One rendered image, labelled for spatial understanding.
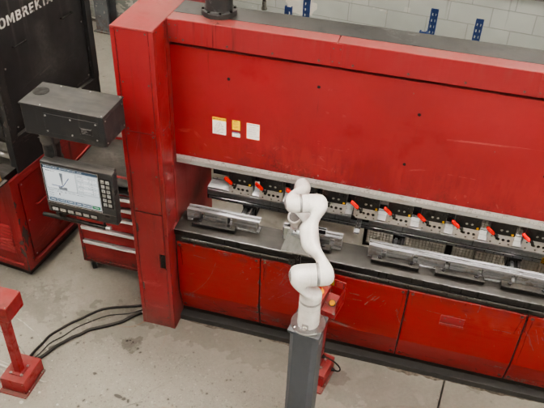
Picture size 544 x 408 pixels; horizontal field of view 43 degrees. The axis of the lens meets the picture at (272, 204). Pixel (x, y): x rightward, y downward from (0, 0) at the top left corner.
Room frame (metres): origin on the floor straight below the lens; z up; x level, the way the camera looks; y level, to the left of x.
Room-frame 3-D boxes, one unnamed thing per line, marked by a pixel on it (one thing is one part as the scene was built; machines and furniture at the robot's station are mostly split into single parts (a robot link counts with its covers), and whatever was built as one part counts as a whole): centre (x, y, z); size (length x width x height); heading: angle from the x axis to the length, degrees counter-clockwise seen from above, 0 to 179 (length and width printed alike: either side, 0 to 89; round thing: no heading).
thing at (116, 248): (4.10, 1.16, 0.50); 0.50 x 0.50 x 1.00; 76
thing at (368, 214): (3.31, -0.58, 1.26); 0.15 x 0.09 x 0.17; 76
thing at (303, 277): (2.56, -0.19, 1.30); 0.19 x 0.12 x 0.24; 97
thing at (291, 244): (3.26, -0.18, 1.00); 0.26 x 0.18 x 0.01; 166
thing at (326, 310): (3.03, -0.36, 0.75); 0.20 x 0.16 x 0.18; 65
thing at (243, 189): (3.50, 0.19, 1.26); 0.15 x 0.09 x 0.17; 76
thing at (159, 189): (3.81, 0.69, 1.15); 0.85 x 0.25 x 2.30; 166
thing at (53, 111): (3.24, 1.11, 1.53); 0.51 x 0.25 x 0.85; 75
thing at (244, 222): (3.54, 0.32, 0.92); 0.50 x 0.06 x 0.10; 76
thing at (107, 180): (3.14, 1.09, 1.42); 0.45 x 0.12 x 0.36; 75
